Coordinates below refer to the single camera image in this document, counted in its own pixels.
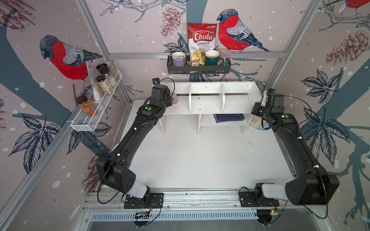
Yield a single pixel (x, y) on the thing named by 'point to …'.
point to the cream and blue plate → (256, 121)
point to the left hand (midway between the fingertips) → (166, 90)
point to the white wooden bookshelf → (216, 103)
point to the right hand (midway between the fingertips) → (255, 104)
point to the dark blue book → (219, 118)
